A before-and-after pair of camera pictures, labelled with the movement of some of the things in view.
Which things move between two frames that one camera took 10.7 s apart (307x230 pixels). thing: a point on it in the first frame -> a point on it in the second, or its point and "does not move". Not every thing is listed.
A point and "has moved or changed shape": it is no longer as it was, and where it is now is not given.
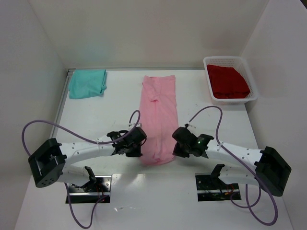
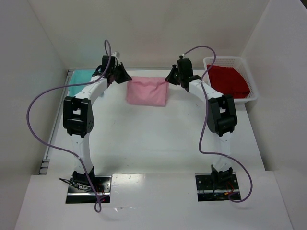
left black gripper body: (134, 152) -> (119, 74)
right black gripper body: (179, 150) -> (175, 74)
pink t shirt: (159, 118) has moved or changed shape
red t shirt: (226, 82) does not move
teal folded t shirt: (87, 83) does not move
